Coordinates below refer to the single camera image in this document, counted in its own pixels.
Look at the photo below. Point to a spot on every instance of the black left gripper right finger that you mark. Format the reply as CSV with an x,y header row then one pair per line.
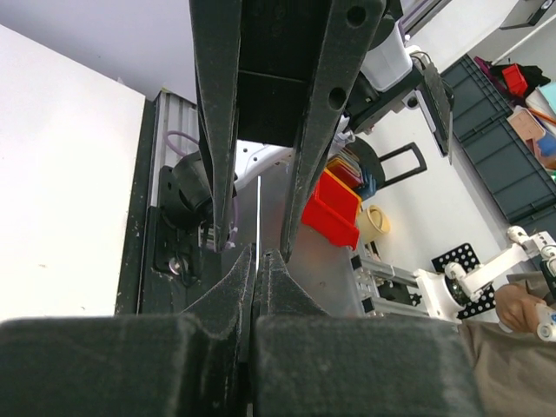
x,y
308,363

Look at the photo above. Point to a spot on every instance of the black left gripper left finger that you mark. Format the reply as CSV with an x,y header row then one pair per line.
x,y
186,364

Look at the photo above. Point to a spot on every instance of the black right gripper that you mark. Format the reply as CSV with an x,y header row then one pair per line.
x,y
298,63

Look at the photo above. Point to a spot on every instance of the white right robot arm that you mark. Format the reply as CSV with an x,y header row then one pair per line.
x,y
269,160

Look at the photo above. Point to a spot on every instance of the person hand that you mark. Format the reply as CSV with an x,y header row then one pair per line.
x,y
517,309

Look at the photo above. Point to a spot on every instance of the beige cup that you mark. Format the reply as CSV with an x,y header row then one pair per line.
x,y
372,223

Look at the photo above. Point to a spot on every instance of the red plastic bin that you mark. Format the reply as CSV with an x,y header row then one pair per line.
x,y
332,210

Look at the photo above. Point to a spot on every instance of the dark grey storage crate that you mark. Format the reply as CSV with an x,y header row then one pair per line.
x,y
508,169

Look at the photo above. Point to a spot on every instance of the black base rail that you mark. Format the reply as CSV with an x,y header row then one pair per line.
x,y
168,256

